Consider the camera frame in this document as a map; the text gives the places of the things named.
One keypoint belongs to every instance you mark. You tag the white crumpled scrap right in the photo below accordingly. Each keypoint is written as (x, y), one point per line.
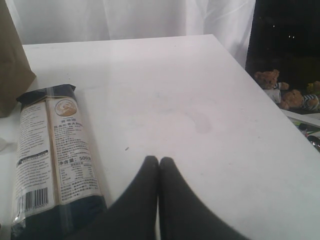
(6, 147)

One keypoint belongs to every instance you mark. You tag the brown teddy bear upper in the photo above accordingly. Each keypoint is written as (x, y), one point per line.
(268, 80)

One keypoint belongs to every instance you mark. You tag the long dark noodle package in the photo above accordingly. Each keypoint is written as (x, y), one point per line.
(56, 185)

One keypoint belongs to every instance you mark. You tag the brown paper bag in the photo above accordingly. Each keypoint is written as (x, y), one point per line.
(16, 75)

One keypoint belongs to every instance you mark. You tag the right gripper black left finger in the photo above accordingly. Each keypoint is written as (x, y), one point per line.
(133, 215)

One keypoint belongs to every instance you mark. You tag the brown teddy bear striped shirt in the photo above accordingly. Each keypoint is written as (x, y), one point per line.
(294, 99)

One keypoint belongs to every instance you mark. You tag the white backdrop curtain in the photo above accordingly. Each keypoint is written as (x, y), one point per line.
(58, 21)

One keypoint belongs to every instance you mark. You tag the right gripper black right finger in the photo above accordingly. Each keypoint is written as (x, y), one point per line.
(182, 215)

